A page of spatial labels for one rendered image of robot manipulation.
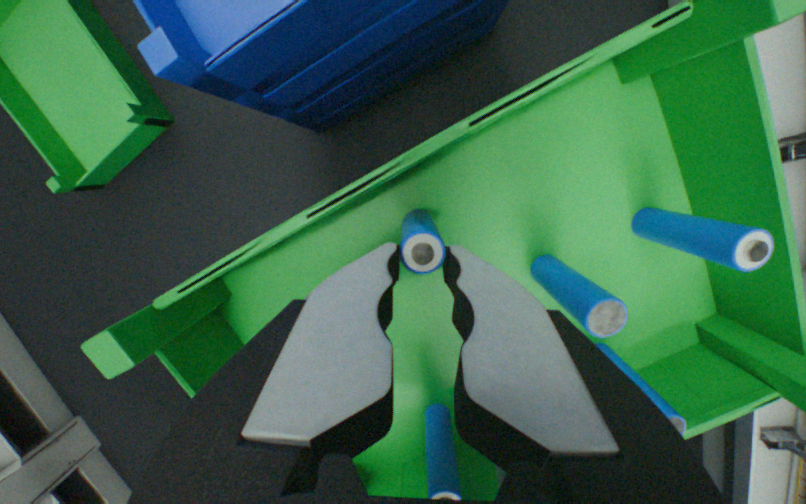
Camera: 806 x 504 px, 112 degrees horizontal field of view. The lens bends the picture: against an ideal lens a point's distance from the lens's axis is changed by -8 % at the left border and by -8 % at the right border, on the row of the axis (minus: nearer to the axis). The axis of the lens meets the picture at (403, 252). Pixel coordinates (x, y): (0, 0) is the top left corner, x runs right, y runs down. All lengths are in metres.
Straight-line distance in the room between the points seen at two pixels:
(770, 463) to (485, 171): 0.72
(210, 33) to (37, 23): 0.53
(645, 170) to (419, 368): 0.18
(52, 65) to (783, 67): 1.01
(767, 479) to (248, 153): 1.01
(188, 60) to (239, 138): 0.35
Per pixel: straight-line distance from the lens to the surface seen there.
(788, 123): 0.55
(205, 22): 0.32
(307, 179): 0.53
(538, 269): 0.19
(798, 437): 0.76
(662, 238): 0.20
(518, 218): 0.19
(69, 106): 0.77
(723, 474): 0.99
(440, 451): 0.21
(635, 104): 0.22
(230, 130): 0.59
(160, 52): 0.24
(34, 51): 0.83
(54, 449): 1.05
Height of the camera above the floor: 0.50
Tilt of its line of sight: 74 degrees down
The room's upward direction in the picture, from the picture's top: 172 degrees counter-clockwise
